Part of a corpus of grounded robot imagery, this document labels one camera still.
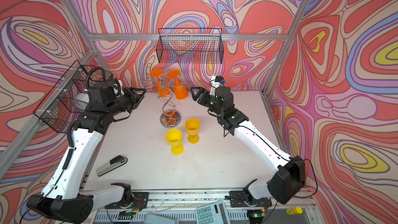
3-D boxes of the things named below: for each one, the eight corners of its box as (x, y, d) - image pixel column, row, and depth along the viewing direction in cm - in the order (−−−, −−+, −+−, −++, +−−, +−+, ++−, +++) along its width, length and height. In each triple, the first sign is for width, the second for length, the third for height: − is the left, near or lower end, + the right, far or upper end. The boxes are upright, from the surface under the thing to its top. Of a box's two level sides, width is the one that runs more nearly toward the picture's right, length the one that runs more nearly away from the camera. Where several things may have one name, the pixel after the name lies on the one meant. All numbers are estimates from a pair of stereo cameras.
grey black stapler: (102, 178, 82) (97, 175, 78) (100, 172, 84) (95, 169, 79) (128, 161, 88) (125, 157, 84) (126, 156, 90) (122, 152, 85)
